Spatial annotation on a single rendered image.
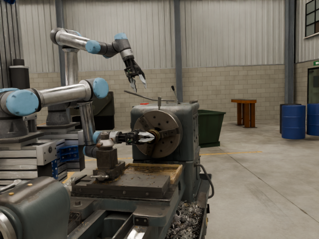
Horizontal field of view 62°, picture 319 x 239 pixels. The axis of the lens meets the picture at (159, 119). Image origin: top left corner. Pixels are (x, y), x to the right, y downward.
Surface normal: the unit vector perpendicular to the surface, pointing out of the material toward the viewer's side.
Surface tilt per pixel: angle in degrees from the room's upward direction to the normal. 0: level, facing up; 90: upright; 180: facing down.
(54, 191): 51
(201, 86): 90
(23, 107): 91
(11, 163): 90
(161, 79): 90
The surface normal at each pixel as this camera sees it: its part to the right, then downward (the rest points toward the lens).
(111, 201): -0.25, 0.07
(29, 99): 0.66, 0.07
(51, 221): 0.96, 0.14
